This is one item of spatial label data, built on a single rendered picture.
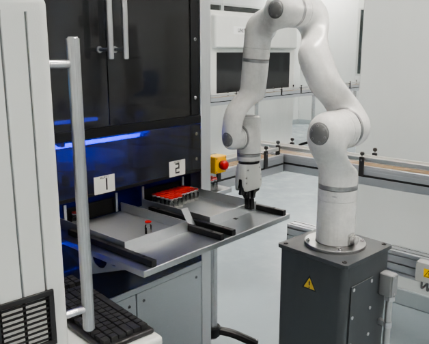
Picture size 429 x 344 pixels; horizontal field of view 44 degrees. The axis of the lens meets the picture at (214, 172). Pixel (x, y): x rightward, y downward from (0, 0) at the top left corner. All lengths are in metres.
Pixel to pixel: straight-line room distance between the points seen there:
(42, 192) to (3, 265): 0.15
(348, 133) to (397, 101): 1.59
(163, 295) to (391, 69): 1.80
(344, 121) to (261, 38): 0.42
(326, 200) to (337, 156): 0.15
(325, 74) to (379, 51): 1.57
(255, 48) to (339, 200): 0.56
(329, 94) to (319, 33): 0.19
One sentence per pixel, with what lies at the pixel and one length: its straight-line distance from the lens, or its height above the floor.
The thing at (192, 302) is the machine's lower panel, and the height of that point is 0.43.
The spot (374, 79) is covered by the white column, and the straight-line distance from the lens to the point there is 3.19.
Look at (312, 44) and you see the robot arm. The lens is 1.65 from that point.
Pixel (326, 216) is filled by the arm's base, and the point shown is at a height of 0.96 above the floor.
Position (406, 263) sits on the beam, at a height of 0.50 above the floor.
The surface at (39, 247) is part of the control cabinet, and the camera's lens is 1.06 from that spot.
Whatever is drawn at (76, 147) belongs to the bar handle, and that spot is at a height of 1.27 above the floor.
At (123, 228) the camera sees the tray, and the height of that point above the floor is 0.88.
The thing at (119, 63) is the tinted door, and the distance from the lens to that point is 1.83.
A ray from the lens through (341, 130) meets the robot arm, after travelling 1.54.
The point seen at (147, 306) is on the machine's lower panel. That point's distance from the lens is 2.10.
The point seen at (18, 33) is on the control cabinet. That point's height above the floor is 1.48.
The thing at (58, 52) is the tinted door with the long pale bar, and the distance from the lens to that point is 1.69.
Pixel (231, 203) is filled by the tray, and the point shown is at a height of 0.88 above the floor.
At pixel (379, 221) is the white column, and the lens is 3.30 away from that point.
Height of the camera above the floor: 1.45
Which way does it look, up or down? 13 degrees down
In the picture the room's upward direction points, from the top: straight up
